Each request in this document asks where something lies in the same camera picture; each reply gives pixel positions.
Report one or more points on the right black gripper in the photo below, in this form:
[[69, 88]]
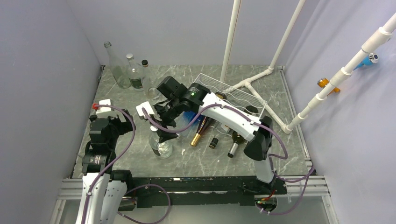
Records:
[[158, 108]]

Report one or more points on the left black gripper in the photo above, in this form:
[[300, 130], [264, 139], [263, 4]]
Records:
[[125, 126]]

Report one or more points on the clear bottle with orange label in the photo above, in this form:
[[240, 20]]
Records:
[[150, 89]]

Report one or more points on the tall clear glass bottle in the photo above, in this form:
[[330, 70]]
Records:
[[117, 67]]

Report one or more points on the clear bottle with silver cap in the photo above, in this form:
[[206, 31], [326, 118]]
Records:
[[136, 74]]

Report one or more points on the blue plastic bottle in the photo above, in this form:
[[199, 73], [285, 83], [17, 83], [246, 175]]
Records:
[[184, 119]]

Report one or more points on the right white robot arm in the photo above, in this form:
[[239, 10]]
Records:
[[199, 99]]

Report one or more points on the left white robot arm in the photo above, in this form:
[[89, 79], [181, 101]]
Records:
[[102, 187]]

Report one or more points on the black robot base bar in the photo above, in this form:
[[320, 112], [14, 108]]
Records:
[[241, 190]]

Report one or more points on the dark bottle with gold foil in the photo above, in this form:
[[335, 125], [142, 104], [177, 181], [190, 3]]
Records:
[[204, 124]]

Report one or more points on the bottle with black cap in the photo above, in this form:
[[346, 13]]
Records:
[[213, 143]]

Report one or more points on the green bottle with silver foil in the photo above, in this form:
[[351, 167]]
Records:
[[236, 137]]

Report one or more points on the white pvc pipe right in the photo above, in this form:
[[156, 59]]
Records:
[[378, 38]]

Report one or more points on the white wire wine rack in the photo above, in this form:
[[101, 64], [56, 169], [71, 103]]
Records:
[[235, 92]]

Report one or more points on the white pvc pipe frame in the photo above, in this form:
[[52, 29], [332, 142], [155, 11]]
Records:
[[265, 32]]

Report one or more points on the orange wall fixture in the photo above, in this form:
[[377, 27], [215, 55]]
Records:
[[323, 82]]

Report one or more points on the blue wall fixture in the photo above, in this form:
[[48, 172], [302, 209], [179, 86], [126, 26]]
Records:
[[370, 59]]

